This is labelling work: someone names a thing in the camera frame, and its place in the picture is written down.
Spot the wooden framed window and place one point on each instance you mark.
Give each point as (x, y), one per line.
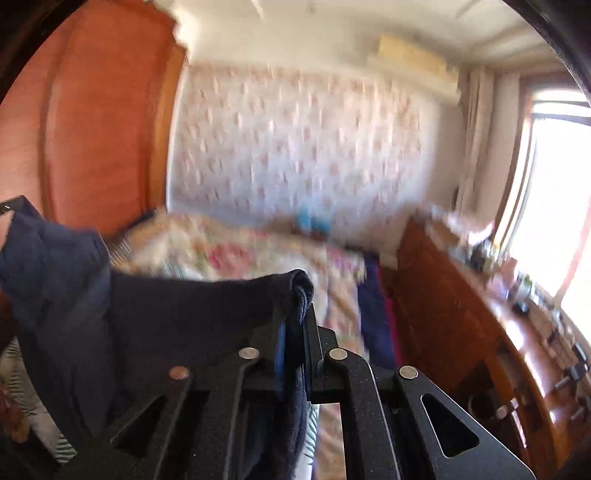
(549, 194)

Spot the long wooden sideboard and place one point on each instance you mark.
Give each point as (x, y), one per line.
(452, 295)

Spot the cream wall air conditioner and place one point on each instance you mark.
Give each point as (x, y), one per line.
(415, 64)

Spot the brown slatted wooden wardrobe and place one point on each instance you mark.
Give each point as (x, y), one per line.
(101, 115)

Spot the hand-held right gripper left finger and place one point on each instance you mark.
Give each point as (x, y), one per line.
(280, 360)

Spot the white window curtain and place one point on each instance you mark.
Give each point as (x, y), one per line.
(475, 138)

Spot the blue toy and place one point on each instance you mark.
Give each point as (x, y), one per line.
(311, 220)

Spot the navy blanket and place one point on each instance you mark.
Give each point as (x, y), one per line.
(376, 314)

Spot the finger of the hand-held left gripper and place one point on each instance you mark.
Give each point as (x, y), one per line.
(14, 205)

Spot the green leaf print sheet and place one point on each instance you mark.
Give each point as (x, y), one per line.
(37, 415)

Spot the circle-patterned sheer curtain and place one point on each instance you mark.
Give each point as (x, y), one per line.
(300, 138)

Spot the navy printed t-shirt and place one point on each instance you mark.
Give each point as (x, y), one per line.
(138, 314)

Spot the floral blanket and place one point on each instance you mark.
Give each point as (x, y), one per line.
(221, 249)

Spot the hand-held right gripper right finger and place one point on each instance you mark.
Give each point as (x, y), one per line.
(316, 362)

